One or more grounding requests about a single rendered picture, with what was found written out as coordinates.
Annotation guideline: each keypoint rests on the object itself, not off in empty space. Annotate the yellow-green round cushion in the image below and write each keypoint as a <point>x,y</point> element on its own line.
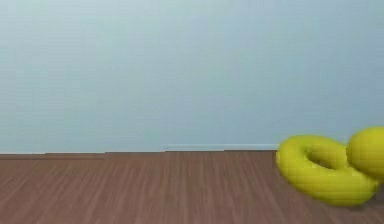
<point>368,153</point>

